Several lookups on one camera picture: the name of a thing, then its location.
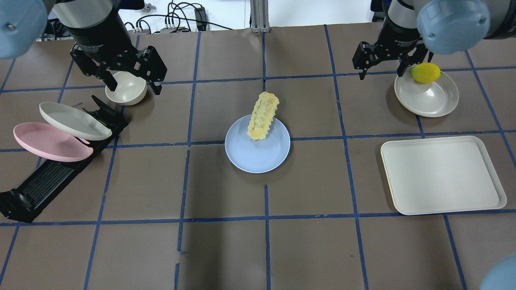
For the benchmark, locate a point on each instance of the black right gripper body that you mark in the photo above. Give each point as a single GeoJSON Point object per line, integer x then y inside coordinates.
{"type": "Point", "coordinates": [399, 37]}

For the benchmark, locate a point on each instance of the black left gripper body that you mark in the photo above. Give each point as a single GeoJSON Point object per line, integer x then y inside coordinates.
{"type": "Point", "coordinates": [93, 37]}

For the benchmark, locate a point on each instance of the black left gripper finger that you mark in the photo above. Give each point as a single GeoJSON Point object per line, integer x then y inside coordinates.
{"type": "Point", "coordinates": [110, 81]}
{"type": "Point", "coordinates": [157, 87]}

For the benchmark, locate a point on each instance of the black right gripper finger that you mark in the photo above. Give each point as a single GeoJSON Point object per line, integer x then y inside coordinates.
{"type": "Point", "coordinates": [362, 73]}
{"type": "Point", "coordinates": [406, 61]}

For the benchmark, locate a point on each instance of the yellow bread loaf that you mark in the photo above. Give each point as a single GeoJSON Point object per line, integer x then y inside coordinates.
{"type": "Point", "coordinates": [262, 115]}

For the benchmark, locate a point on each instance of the light blue plate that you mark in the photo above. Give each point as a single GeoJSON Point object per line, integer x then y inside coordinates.
{"type": "Point", "coordinates": [257, 156]}

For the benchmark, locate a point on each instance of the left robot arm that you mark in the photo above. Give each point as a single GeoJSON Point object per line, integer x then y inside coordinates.
{"type": "Point", "coordinates": [102, 42]}

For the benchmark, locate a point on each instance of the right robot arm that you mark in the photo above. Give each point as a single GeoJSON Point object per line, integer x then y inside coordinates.
{"type": "Point", "coordinates": [449, 26]}

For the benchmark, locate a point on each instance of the cream white plate in rack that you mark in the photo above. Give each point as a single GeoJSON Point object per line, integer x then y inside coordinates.
{"type": "Point", "coordinates": [74, 122]}

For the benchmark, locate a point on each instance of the pink plate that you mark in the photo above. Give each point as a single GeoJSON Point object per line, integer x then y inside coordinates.
{"type": "Point", "coordinates": [50, 143]}

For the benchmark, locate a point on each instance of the black plate rack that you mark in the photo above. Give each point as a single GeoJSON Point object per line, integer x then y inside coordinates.
{"type": "Point", "coordinates": [28, 200]}

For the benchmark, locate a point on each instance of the yellow lemon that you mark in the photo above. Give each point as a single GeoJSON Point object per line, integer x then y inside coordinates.
{"type": "Point", "coordinates": [426, 73]}

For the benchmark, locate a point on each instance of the cream white bowl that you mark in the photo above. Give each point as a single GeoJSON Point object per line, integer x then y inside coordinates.
{"type": "Point", "coordinates": [130, 90]}

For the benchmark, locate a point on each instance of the white shallow dish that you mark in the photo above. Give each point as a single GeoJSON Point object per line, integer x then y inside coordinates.
{"type": "Point", "coordinates": [432, 100]}

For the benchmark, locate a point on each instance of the black power adapter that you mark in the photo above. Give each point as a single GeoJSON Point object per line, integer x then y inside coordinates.
{"type": "Point", "coordinates": [201, 18]}

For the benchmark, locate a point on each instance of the white rectangular tray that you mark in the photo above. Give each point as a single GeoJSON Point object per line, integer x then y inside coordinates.
{"type": "Point", "coordinates": [441, 175]}

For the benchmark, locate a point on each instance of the aluminium frame post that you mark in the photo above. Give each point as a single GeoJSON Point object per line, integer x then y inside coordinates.
{"type": "Point", "coordinates": [259, 16]}

